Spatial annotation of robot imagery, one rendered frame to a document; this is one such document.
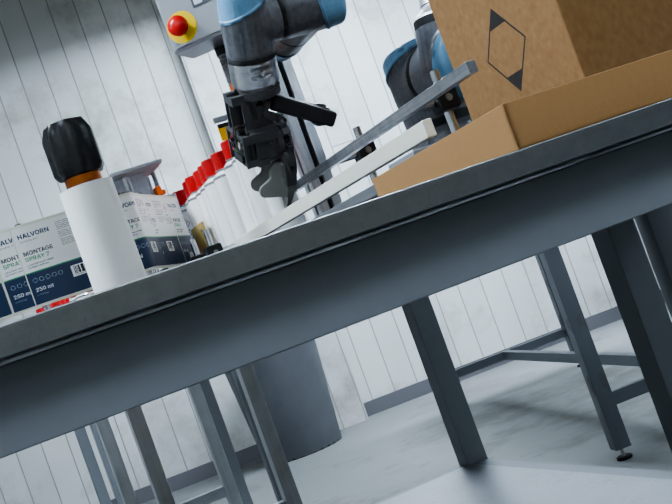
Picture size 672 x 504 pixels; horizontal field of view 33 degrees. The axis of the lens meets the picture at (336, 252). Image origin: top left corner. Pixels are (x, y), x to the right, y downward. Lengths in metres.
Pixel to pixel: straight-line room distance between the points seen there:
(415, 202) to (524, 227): 0.12
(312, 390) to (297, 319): 5.15
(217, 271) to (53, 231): 1.31
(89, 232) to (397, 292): 1.05
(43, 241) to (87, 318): 1.31
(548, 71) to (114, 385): 0.77
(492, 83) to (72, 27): 5.42
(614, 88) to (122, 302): 0.44
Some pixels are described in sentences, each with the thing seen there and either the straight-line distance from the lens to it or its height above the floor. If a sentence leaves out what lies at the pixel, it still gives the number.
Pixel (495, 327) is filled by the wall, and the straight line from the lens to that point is 6.83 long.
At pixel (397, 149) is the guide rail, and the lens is 1.32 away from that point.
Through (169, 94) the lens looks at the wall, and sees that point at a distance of 6.72.
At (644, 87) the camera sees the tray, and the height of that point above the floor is 0.85.
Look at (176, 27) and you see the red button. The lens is 2.16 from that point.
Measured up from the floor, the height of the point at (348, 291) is 0.77.
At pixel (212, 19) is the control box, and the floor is 1.32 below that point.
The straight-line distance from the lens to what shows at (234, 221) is 2.12.
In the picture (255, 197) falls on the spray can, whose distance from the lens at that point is 1.93.
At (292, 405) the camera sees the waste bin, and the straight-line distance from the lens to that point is 5.94.
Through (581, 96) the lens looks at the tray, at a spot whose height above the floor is 0.86.
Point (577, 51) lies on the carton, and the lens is 1.36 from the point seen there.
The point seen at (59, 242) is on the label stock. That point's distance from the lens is 2.08.
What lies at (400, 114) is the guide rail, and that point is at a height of 0.95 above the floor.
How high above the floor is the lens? 0.78
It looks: 1 degrees up
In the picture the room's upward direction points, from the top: 20 degrees counter-clockwise
